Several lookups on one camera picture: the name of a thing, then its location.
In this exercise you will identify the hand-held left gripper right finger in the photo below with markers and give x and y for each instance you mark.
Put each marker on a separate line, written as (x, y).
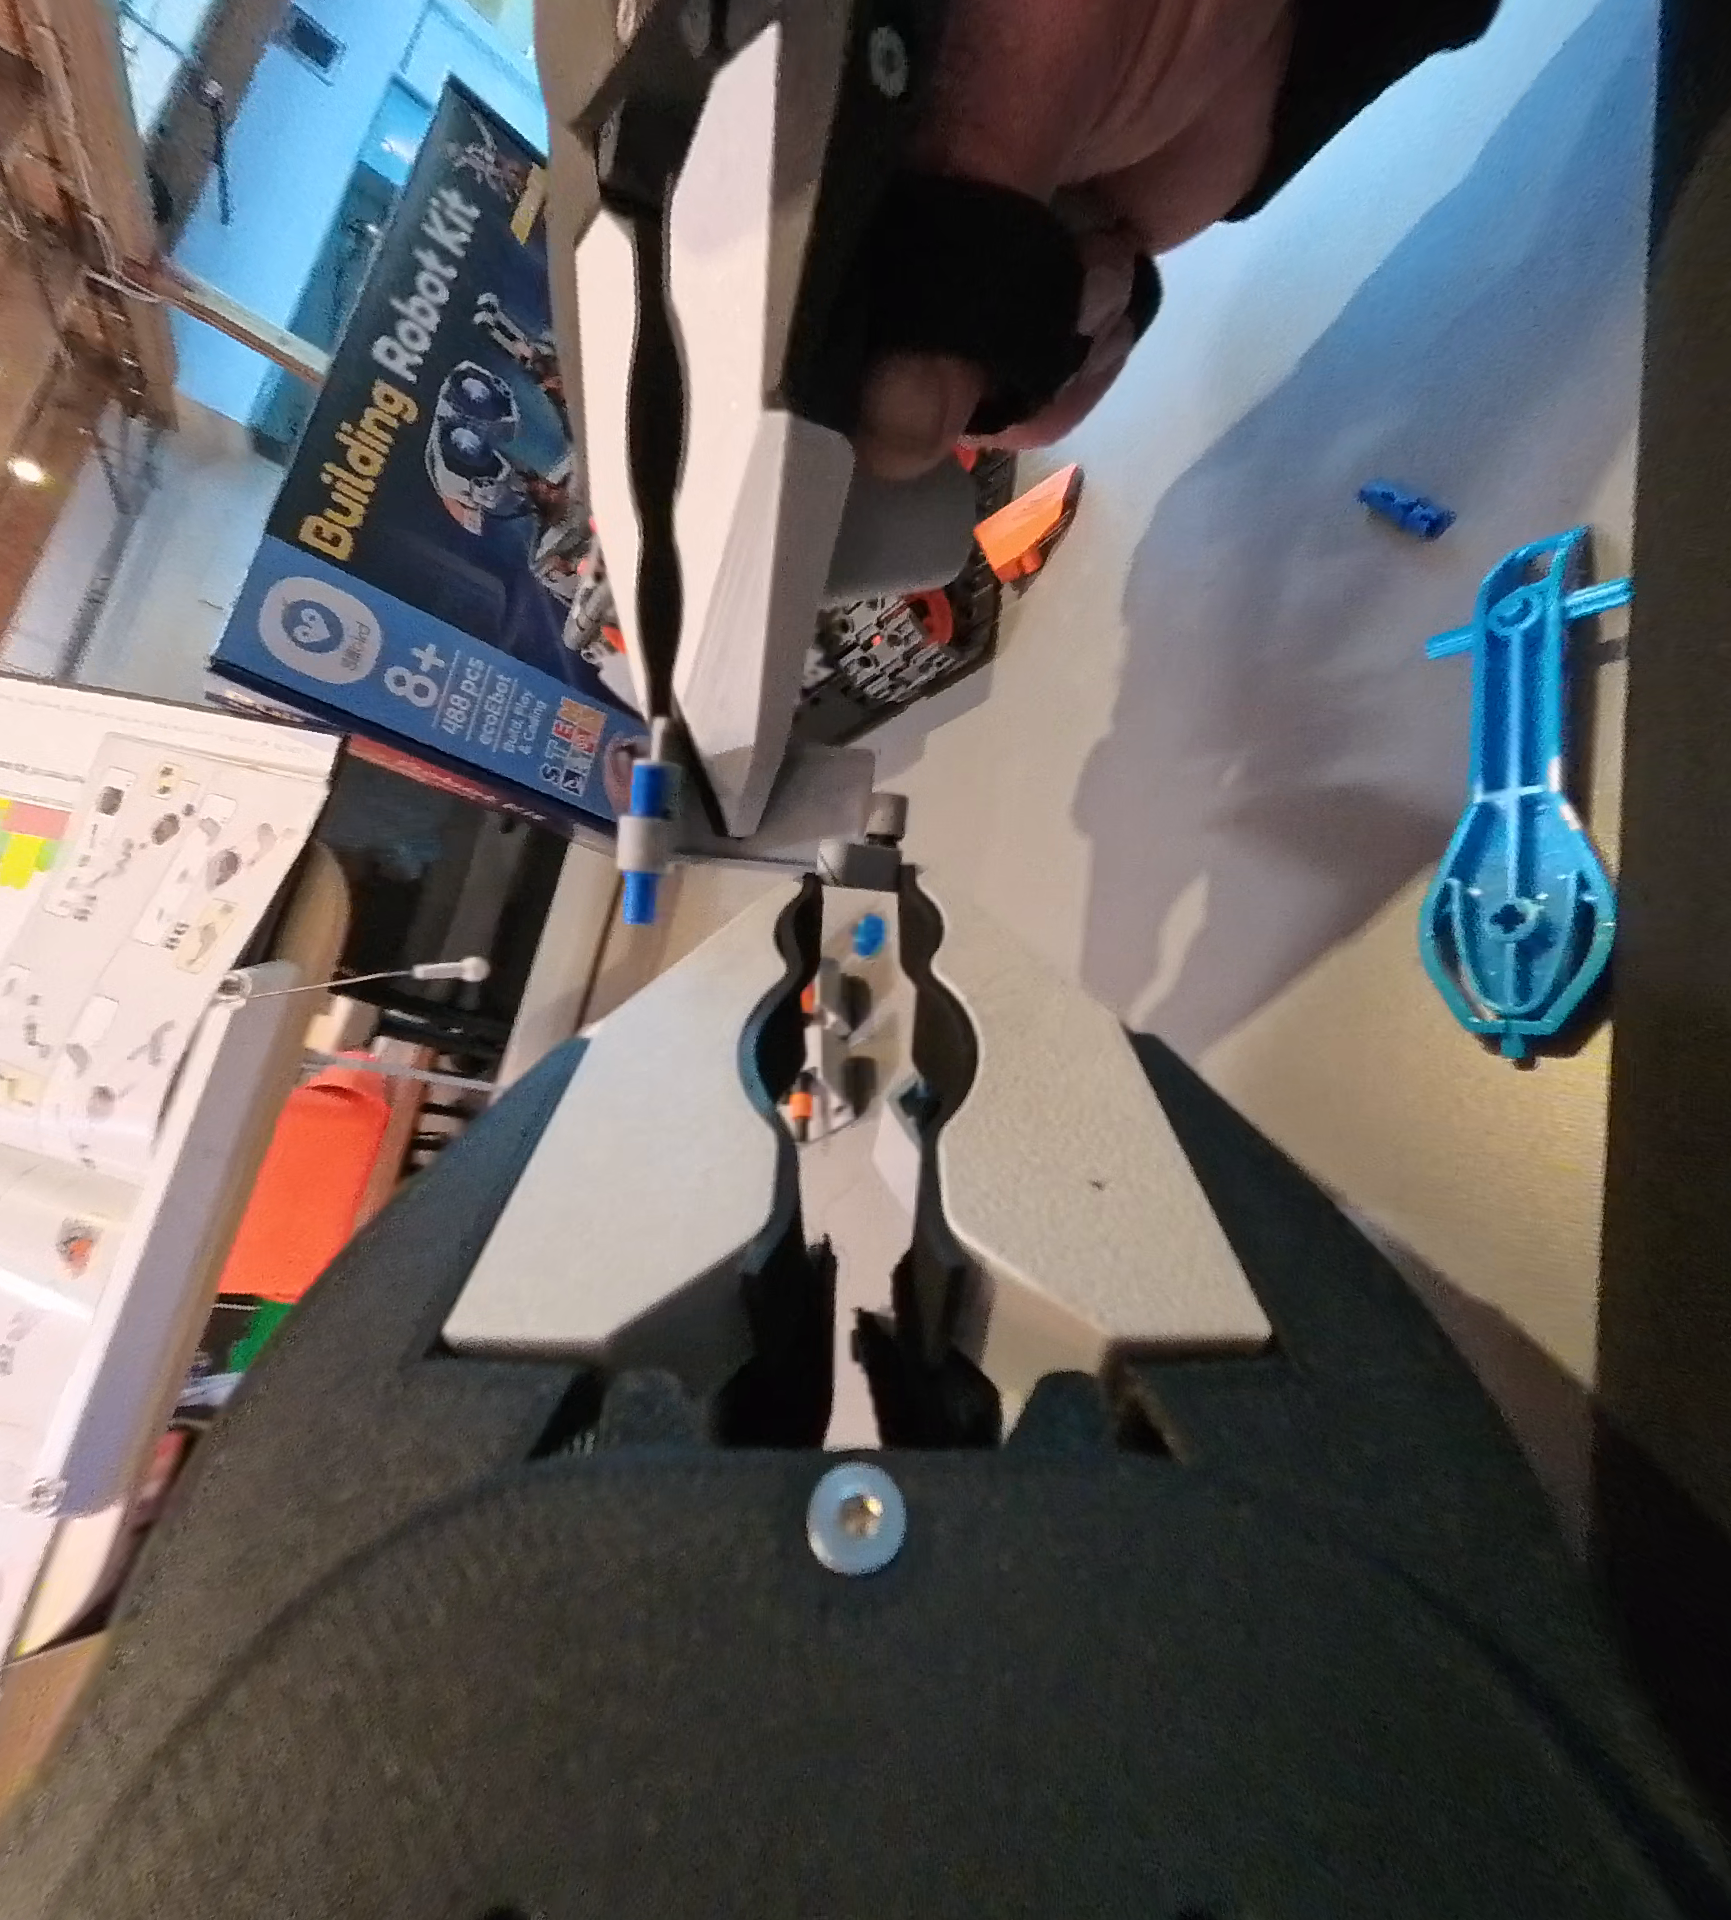
(1092, 1187)

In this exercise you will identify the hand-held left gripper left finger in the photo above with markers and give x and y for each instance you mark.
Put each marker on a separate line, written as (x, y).
(627, 1187)

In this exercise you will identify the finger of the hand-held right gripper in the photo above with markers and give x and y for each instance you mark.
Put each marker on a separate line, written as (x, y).
(753, 450)
(641, 450)

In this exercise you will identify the grey axle connector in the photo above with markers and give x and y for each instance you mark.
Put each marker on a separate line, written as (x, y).
(866, 864)

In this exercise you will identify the person's right hand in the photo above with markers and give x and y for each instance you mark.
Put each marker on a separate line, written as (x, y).
(1106, 91)

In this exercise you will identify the large grey tracked brick vehicle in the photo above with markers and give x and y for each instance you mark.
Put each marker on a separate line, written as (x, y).
(896, 616)

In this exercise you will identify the blue cardboard box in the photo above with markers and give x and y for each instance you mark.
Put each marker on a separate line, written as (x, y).
(417, 510)

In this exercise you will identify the orange wedge brick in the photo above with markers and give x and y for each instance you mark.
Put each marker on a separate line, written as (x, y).
(1022, 526)

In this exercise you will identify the small grey orange brick assembly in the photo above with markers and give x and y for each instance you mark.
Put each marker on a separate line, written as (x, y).
(850, 1036)

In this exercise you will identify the orange storage bin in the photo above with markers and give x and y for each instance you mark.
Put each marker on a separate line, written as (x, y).
(311, 1171)

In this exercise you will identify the green storage bin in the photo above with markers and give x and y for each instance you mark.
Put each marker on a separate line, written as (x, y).
(251, 1337)

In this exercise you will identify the white stand platform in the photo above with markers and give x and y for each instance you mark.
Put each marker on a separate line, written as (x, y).
(191, 1260)

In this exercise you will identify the blue connector pin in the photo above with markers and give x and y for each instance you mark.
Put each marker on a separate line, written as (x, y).
(1400, 509)

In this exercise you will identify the light blue paddle piece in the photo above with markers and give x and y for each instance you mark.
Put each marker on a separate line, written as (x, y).
(1526, 870)

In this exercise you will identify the instruction booklet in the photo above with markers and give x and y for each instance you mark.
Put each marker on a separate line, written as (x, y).
(57, 1141)

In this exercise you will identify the black dimpled foam mat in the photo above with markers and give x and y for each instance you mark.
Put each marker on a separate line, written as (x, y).
(1706, 900)

